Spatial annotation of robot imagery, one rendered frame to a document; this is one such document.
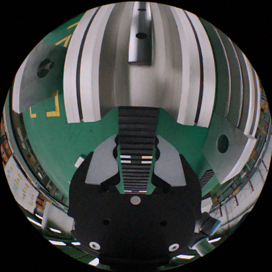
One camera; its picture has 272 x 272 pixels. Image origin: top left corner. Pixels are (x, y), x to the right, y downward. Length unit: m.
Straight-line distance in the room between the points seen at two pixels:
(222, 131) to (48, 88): 0.29
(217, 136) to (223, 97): 0.07
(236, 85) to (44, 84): 0.29
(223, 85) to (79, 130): 0.27
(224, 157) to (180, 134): 0.09
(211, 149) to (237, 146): 0.07
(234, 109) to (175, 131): 0.11
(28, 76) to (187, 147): 0.29
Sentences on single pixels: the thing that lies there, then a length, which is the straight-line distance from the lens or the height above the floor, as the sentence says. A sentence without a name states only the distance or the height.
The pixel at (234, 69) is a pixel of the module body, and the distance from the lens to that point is 0.18.
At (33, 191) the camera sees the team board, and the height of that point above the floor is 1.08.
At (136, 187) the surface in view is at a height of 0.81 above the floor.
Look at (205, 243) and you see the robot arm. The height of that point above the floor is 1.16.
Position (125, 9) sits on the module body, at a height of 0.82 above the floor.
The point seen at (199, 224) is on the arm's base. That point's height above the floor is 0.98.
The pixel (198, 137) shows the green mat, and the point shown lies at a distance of 0.19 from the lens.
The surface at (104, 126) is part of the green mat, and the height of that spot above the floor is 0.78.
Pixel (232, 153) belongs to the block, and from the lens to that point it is 0.16.
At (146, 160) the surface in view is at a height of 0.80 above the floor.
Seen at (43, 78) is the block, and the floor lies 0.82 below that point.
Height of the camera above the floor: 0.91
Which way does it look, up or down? 59 degrees down
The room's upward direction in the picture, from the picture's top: 178 degrees counter-clockwise
